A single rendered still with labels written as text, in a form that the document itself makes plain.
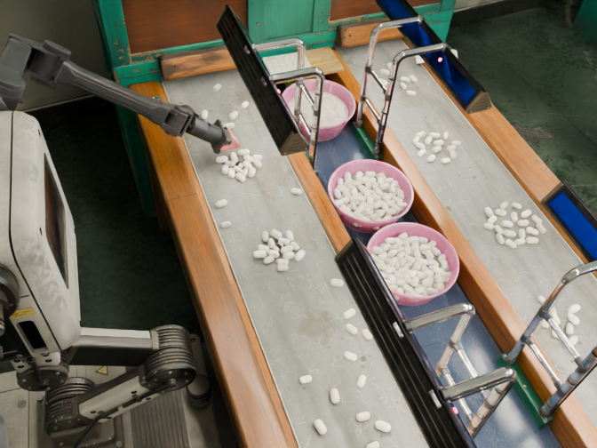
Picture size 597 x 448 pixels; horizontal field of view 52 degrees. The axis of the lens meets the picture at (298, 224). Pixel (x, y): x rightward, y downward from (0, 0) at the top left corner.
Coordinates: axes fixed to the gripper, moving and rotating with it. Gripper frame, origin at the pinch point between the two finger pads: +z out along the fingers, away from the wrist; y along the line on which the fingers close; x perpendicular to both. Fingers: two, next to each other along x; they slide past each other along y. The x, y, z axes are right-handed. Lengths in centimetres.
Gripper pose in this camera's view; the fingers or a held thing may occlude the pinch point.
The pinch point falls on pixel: (237, 145)
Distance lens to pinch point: 201.5
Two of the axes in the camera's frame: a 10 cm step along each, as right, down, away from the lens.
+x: -6.5, 6.4, 4.1
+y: -3.5, -7.3, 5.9
